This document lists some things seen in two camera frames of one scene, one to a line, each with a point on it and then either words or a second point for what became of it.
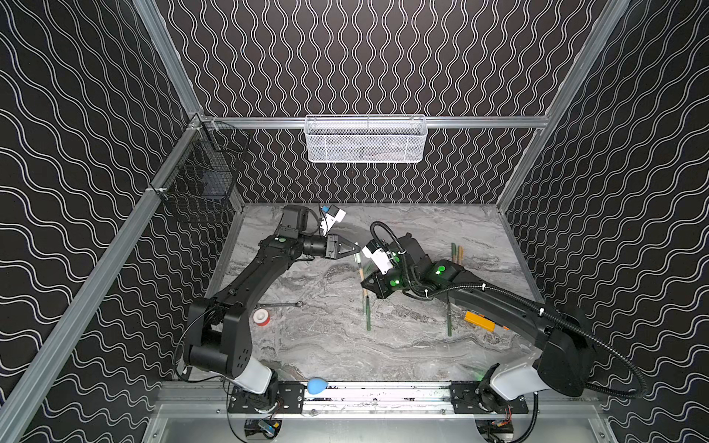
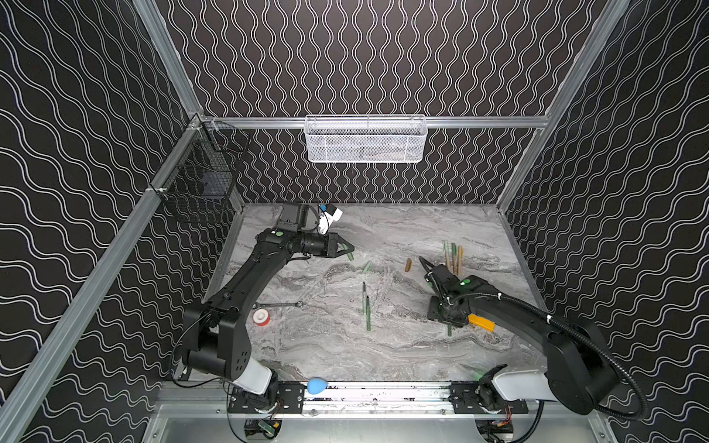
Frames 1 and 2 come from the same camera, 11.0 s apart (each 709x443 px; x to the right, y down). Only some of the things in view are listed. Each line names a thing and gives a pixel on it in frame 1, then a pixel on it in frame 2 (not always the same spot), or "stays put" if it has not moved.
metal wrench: (298, 304) stays put
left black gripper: (331, 246) stays put
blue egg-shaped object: (316, 385) stays put
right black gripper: (374, 281) → (440, 280)
